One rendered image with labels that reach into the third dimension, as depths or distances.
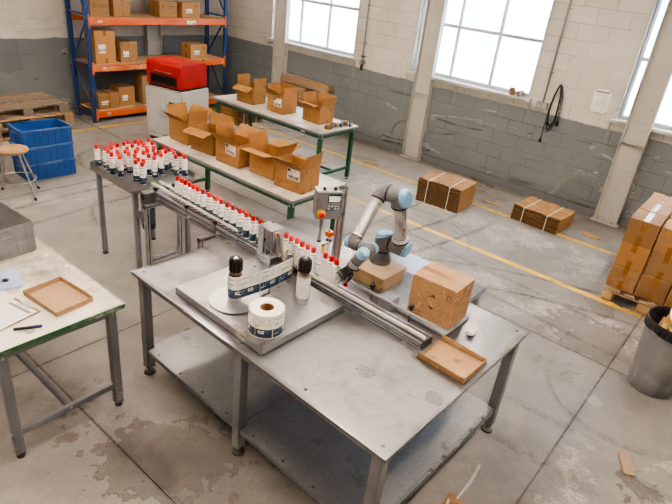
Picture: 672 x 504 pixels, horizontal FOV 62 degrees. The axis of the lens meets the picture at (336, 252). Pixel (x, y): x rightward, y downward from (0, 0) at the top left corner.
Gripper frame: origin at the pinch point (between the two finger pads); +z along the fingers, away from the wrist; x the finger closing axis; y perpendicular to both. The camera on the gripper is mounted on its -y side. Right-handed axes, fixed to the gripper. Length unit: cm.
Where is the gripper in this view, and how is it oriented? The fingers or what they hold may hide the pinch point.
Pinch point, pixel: (339, 281)
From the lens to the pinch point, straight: 357.4
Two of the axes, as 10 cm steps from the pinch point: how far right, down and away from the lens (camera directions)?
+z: -4.6, 5.7, 6.8
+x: 5.9, 7.7, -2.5
